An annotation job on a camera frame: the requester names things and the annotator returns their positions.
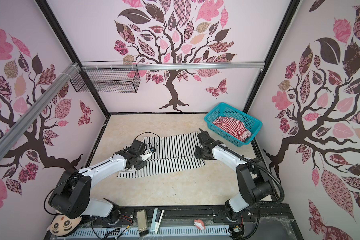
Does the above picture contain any black white striped tank top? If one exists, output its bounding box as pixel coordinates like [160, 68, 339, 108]
[118, 132, 205, 179]

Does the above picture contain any white stapler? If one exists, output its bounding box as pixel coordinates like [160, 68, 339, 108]
[151, 208, 165, 234]

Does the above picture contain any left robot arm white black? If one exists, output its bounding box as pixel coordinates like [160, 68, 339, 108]
[48, 140, 157, 219]

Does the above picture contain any teal plastic basket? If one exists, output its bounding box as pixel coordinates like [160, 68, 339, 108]
[204, 103, 263, 147]

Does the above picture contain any aluminium rail back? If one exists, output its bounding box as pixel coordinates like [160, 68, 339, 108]
[81, 62, 265, 71]

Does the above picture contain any aluminium rail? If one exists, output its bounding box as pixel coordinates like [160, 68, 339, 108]
[0, 63, 80, 161]
[81, 62, 265, 71]

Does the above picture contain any red white teeth toy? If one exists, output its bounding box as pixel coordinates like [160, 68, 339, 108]
[194, 219, 206, 231]

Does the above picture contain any red white striped tank top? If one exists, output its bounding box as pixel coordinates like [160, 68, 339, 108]
[213, 117, 252, 142]

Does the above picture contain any black wire basket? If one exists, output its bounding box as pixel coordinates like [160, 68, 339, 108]
[70, 60, 141, 94]

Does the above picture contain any aluminium rail left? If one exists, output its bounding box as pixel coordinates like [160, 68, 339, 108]
[0, 63, 80, 161]

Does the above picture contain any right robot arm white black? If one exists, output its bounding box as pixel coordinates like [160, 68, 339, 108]
[195, 130, 280, 221]

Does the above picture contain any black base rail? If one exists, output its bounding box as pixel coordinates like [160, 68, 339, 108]
[86, 203, 259, 227]

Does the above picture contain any plush doll head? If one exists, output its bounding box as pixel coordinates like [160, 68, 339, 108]
[47, 215, 82, 237]

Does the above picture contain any silver rectangular block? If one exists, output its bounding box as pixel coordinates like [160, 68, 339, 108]
[137, 210, 149, 237]

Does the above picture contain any white slotted cable duct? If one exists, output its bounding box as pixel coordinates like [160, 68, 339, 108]
[74, 225, 232, 240]

